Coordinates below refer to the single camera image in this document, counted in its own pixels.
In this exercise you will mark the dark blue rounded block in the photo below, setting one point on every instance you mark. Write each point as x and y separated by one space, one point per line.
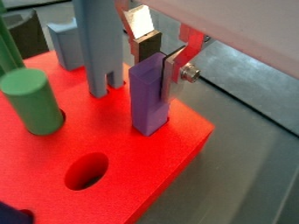
13 216

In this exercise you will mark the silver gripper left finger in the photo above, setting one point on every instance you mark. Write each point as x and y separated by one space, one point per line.
145 38

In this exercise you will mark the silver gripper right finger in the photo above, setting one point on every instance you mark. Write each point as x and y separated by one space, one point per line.
178 68

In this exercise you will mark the black curved block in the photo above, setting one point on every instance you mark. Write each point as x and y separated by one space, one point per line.
26 30

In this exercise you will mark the tall light blue block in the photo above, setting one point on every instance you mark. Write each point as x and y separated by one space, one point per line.
101 36

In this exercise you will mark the green cylinder peg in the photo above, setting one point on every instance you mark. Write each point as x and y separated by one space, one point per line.
27 89

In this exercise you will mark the purple rectangular block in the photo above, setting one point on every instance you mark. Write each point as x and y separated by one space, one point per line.
149 109

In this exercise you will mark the green pentagon-top peg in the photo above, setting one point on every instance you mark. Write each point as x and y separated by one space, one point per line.
11 59

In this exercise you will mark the red shape sorter board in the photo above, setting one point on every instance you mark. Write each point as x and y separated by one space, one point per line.
97 172

